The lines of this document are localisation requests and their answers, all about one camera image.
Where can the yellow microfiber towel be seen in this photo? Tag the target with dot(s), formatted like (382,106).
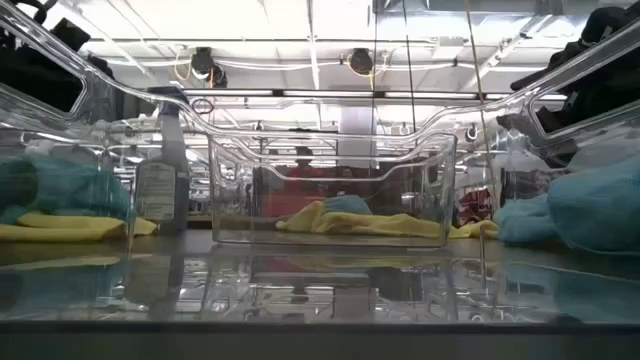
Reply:
(90,221)
(475,229)
(380,224)
(50,234)

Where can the teal microfiber towel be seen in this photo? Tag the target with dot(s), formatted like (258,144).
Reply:
(595,210)
(347,205)
(60,185)

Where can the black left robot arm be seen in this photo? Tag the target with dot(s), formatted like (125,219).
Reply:
(35,85)

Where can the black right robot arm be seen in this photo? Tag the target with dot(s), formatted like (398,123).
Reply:
(600,95)

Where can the person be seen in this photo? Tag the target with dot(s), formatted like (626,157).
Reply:
(300,185)
(346,180)

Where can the black round ceiling fixture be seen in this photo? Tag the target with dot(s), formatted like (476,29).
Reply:
(361,61)
(202,62)

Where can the clear spray bottle blue trigger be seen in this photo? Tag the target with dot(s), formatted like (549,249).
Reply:
(160,190)

